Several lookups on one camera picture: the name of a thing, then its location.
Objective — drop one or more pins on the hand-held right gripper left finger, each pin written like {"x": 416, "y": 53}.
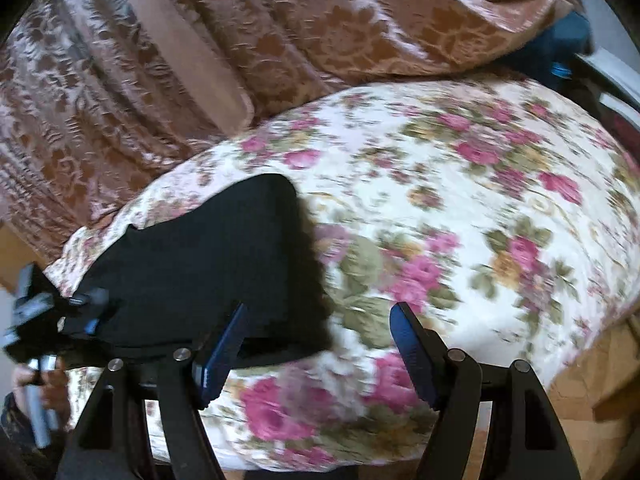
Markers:
{"x": 220, "y": 355}

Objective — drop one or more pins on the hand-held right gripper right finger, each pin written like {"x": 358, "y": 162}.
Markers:
{"x": 410, "y": 350}

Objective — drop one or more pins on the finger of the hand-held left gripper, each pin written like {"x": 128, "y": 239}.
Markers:
{"x": 87, "y": 317}

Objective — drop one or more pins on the black pants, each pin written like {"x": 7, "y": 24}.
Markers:
{"x": 200, "y": 270}

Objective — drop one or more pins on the person's left forearm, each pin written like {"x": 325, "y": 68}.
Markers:
{"x": 12, "y": 425}

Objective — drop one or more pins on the person's left hand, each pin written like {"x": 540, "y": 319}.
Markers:
{"x": 56, "y": 395}

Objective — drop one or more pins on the floral bed sheet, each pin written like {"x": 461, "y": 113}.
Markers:
{"x": 450, "y": 210}

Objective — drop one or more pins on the brown floral curtain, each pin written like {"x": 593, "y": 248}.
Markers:
{"x": 150, "y": 85}

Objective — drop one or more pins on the dark blue object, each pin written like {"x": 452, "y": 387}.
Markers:
{"x": 555, "y": 45}

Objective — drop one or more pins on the grey metal frame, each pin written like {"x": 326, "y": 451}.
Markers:
{"x": 615, "y": 90}

